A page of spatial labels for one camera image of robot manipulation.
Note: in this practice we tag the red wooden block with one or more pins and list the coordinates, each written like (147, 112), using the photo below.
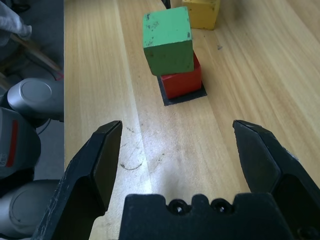
(181, 85)

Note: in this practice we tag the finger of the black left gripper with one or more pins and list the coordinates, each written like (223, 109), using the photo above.
(167, 3)

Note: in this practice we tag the green wooden block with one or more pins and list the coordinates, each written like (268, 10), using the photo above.
(167, 42)

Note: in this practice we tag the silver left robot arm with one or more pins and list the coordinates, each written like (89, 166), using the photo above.
(11, 22)

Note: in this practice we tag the yellow wooden block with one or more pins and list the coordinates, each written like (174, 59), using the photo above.
(202, 15)

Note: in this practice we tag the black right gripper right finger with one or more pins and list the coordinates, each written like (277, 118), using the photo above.
(270, 165)

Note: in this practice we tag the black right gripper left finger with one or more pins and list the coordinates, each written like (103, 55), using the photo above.
(82, 180)

